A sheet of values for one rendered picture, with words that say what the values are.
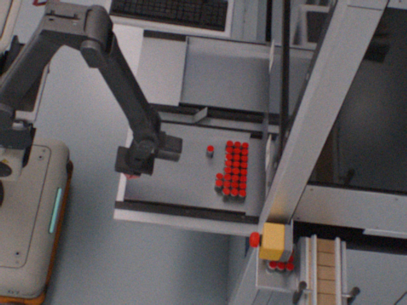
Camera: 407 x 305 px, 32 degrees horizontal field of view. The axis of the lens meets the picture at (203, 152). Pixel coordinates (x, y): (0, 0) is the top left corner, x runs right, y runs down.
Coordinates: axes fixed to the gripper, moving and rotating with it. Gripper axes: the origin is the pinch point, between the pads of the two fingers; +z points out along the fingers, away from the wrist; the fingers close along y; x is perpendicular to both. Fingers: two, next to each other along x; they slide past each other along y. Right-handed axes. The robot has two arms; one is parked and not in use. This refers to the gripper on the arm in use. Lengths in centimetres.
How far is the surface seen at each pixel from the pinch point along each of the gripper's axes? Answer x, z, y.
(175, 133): 19.2, 2.9, 12.2
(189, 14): 72, 8, 13
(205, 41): 54, -1, 18
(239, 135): 19.7, -3.1, 30.3
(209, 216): -7.7, -1.1, 23.7
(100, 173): 53, 95, 1
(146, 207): -7.2, 2.4, 6.6
